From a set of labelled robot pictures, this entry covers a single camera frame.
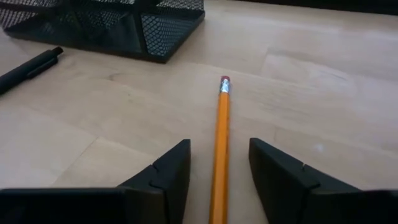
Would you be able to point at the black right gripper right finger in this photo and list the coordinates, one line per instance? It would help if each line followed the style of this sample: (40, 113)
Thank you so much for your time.
(295, 196)

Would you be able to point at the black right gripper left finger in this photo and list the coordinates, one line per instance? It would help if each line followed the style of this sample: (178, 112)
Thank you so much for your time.
(155, 199)

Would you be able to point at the orange pencil pink eraser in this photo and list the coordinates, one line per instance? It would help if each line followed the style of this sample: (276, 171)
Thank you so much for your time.
(221, 140)

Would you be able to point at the black pen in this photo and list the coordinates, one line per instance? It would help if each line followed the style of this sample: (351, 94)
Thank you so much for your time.
(28, 69)

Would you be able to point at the black mesh desk organizer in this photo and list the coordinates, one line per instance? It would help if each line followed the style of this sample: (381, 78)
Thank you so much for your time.
(136, 31)

